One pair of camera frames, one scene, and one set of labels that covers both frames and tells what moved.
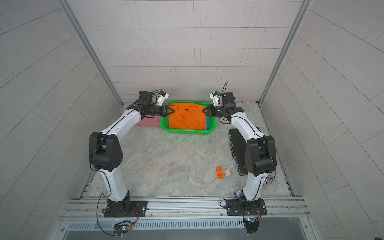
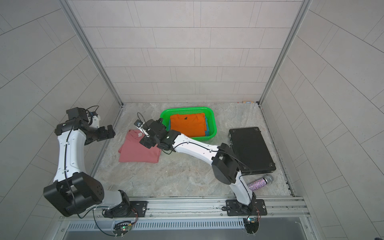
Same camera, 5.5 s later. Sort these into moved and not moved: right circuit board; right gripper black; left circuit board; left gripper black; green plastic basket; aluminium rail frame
Moved: right gripper black; left gripper black; green plastic basket
Not moved: left circuit board; aluminium rail frame; right circuit board
